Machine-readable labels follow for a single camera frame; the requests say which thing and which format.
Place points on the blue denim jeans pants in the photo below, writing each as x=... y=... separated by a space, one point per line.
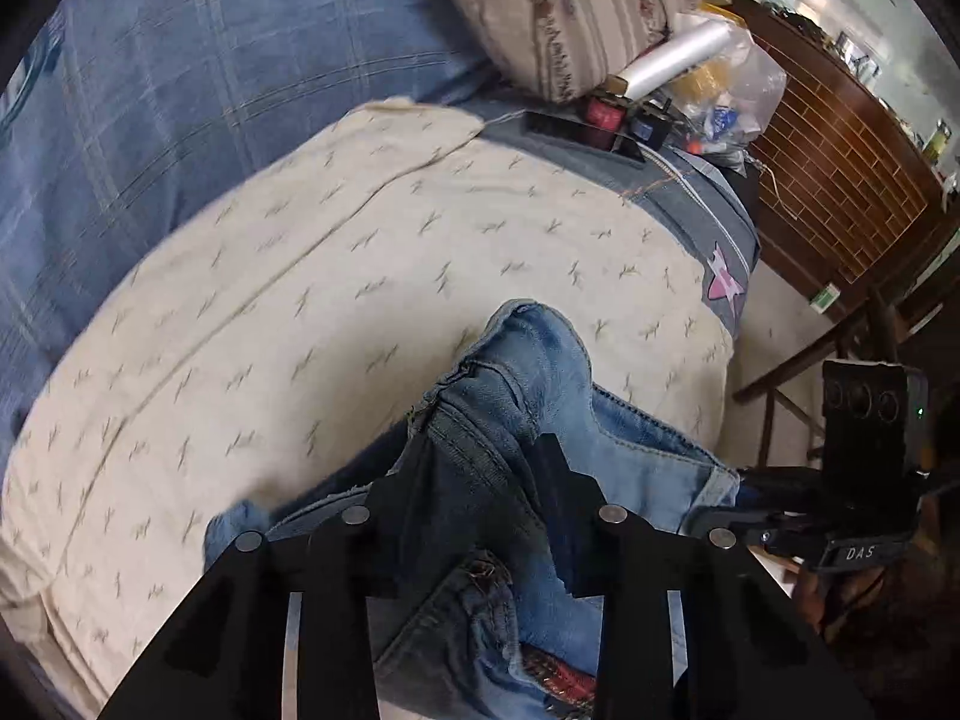
x=525 y=375

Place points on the small green white packet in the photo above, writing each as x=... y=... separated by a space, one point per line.
x=825 y=298

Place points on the small red box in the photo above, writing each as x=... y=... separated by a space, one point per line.
x=604 y=116

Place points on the striped beige pillow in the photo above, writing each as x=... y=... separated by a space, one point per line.
x=555 y=0

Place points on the small jar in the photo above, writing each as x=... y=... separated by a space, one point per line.
x=937 y=141

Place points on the cream leaf-print blanket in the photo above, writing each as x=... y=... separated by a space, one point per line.
x=300 y=277

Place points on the brown brick-pattern cabinet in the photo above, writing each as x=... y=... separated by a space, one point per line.
x=840 y=187

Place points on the small black box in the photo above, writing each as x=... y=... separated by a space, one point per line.
x=652 y=124

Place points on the white tube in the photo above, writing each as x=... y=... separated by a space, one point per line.
x=675 y=56

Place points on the grey patterned bedsheet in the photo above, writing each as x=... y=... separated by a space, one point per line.
x=697 y=210

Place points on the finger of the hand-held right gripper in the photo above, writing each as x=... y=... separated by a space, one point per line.
x=780 y=481
x=772 y=532

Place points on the person's right hand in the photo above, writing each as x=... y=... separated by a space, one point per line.
x=885 y=615

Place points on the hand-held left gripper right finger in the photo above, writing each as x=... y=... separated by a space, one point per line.
x=577 y=540

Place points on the flat black device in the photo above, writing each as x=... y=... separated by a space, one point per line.
x=562 y=127

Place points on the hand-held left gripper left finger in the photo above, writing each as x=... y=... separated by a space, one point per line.
x=337 y=562

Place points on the clear plastic bag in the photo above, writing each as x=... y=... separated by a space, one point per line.
x=742 y=90

